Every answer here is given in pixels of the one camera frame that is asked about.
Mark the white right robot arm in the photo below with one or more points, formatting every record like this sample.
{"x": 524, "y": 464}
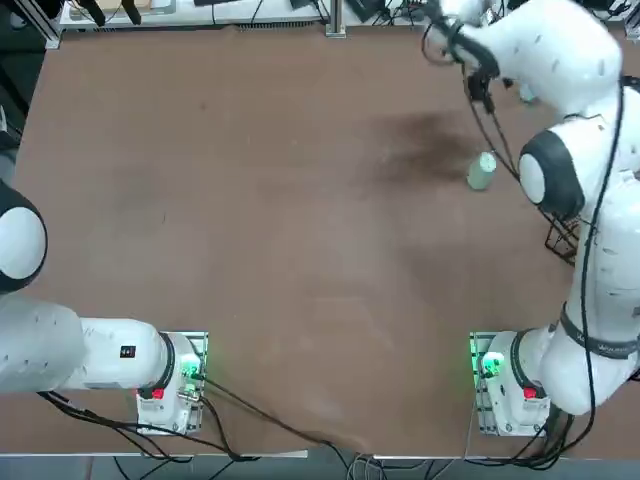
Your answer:
{"x": 605, "y": 240}

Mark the green plastic cup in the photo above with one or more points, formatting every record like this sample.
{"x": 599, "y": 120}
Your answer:
{"x": 480, "y": 175}

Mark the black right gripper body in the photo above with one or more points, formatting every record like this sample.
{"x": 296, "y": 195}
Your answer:
{"x": 481, "y": 86}

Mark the aluminium frame post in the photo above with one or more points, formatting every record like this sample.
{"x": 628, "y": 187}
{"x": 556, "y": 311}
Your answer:
{"x": 335, "y": 20}

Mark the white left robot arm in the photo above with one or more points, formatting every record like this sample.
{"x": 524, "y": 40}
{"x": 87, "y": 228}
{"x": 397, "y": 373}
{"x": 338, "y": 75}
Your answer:
{"x": 100, "y": 355}

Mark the aluminium profile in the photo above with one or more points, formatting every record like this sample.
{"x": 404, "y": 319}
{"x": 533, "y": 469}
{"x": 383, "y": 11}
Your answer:
{"x": 50, "y": 30}

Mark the black antenna stand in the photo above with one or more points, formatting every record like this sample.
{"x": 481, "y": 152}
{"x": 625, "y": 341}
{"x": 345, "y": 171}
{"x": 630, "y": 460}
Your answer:
{"x": 95, "y": 12}
{"x": 132, "y": 12}

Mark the dark power adapter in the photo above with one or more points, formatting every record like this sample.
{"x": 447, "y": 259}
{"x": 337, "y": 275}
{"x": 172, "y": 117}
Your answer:
{"x": 370, "y": 10}

